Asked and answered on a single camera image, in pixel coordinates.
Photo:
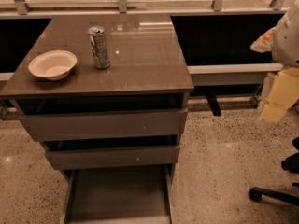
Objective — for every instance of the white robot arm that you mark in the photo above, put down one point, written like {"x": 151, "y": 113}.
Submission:
{"x": 285, "y": 44}

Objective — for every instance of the open grey bottom drawer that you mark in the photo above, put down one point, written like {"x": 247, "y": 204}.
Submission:
{"x": 122, "y": 195}

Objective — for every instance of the grey top drawer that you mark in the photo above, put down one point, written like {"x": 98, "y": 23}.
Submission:
{"x": 83, "y": 126}

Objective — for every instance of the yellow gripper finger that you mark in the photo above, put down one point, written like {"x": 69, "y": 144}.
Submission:
{"x": 279, "y": 93}
{"x": 264, "y": 42}

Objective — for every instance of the silver redbull can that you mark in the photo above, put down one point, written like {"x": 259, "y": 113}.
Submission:
{"x": 99, "y": 47}

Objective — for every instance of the long grey bench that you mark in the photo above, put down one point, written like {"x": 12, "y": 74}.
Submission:
{"x": 212, "y": 81}

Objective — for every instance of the white paper bowl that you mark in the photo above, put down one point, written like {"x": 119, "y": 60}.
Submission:
{"x": 53, "y": 65}

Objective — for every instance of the metal window railing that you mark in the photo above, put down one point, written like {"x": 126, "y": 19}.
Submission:
{"x": 149, "y": 3}

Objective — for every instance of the grey middle drawer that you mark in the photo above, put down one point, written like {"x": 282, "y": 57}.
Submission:
{"x": 112, "y": 157}

